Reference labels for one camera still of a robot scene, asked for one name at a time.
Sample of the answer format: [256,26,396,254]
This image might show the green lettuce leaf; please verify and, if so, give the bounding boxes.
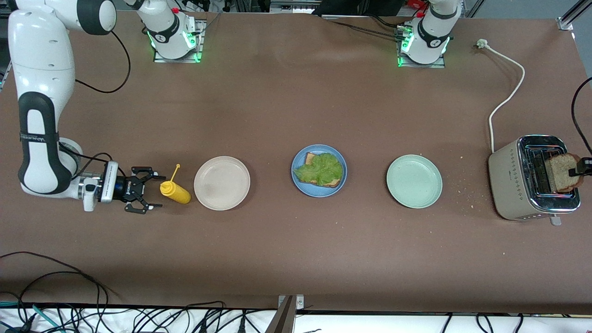
[293,153,344,185]

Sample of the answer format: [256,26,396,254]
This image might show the black looped floor cable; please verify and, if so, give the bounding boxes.
[0,252,109,320]

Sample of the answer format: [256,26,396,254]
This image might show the yellow mustard squeeze bottle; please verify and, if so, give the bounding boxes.
[160,164,191,204]

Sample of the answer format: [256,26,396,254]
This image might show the beige chrome toaster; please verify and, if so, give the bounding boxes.
[488,135,582,226]

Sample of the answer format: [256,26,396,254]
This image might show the brown bread slice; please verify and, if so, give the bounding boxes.
[544,154,582,193]
[303,153,343,188]

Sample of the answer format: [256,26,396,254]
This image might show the beige plate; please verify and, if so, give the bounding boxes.
[193,156,251,211]

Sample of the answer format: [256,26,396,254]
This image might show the white toaster power cord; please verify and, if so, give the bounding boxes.
[476,39,526,153]

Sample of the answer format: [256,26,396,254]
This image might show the teal cable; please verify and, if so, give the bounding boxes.
[0,301,63,333]

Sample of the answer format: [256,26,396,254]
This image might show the aluminium frame profile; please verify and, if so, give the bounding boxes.
[557,0,592,31]

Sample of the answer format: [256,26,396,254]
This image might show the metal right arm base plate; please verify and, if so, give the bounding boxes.
[154,19,206,63]

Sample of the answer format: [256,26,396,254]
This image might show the thin black table cable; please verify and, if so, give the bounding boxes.
[321,13,407,40]

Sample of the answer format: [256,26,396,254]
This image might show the blue plate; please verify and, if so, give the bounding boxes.
[291,144,348,198]

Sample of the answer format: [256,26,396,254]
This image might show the grey metal bar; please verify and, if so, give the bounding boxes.
[265,296,295,333]

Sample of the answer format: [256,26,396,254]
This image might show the pale green plate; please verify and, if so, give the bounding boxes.
[386,154,443,209]

